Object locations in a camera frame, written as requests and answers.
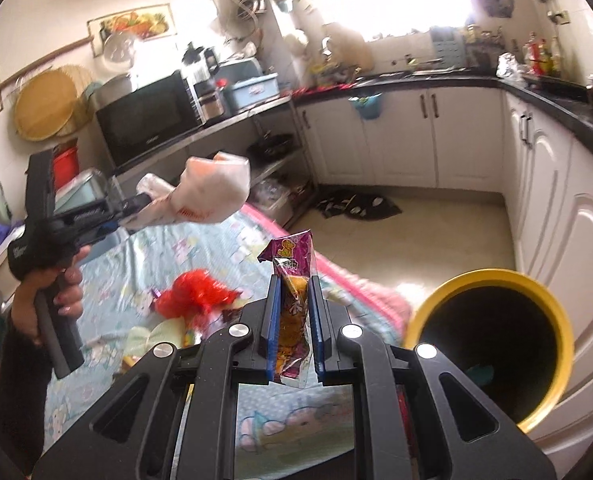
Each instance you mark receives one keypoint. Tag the red plastic bag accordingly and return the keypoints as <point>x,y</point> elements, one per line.
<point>196,297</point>

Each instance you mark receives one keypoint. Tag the light blue box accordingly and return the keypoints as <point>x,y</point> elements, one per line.
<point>84,187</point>

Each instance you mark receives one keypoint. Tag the printed cartoon blanket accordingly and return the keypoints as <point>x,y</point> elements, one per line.
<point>126,260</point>

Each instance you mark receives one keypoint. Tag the black electric kettle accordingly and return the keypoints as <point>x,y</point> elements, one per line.
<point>199,62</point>

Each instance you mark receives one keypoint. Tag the teal hanging bag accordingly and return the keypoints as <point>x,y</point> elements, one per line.
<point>367,106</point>

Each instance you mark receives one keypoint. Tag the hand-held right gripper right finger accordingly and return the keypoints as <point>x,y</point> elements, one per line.
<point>319,327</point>

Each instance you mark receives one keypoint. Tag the pink fuzzy blanket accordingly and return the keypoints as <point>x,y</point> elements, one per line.
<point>371,300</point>

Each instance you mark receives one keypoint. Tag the white round cover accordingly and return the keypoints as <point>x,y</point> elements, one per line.
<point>119,50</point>

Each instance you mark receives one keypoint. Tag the silver foil bag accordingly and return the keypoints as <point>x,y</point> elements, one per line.
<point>510,67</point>

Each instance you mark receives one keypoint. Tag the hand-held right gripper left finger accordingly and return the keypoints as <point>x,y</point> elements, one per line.
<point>274,322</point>

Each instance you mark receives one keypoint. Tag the beige bag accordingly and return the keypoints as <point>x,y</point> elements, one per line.
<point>349,47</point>

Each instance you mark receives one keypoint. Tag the round bamboo tray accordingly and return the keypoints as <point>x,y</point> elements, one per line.
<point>46,105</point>

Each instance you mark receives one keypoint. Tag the white kitchen cabinets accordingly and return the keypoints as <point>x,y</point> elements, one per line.
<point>476,130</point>

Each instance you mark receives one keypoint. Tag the blue dish rack box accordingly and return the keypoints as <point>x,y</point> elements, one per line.
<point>251,92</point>

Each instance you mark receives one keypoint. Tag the fruit wall picture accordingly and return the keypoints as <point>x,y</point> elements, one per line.
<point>136,22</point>

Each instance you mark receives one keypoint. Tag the white plastic bag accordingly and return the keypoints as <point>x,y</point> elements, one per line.
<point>211,190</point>

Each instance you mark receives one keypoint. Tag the black floor mat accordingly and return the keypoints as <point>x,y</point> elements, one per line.
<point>361,207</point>

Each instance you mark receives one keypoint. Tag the person's left hand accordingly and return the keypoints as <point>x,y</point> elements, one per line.
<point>24,310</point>

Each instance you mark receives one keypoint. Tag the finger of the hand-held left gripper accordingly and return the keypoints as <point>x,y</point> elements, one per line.
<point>131,206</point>

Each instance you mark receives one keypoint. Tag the red container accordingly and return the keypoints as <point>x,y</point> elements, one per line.
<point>65,167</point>

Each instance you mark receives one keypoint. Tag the metal shelf rack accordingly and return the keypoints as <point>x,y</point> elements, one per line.
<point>276,110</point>

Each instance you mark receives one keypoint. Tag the group of condiment bottles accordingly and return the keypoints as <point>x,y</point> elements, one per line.
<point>541,57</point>

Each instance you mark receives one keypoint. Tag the person's left forearm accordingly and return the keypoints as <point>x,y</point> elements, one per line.
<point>6,410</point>

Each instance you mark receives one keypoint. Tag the yellow trash bin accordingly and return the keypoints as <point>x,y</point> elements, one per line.
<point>563,330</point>

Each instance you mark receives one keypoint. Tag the black wok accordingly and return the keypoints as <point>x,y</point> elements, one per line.
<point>271,146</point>

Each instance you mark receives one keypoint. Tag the grey utensil rack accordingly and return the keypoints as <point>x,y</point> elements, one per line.
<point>449,47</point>

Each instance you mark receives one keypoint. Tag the black microwave oven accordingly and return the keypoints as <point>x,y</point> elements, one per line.
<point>146,115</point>

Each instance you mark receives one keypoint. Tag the purple snack packet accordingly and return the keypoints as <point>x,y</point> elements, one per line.
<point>291,305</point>

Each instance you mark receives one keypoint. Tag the green wrapper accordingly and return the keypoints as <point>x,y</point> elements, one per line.
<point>156,340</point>

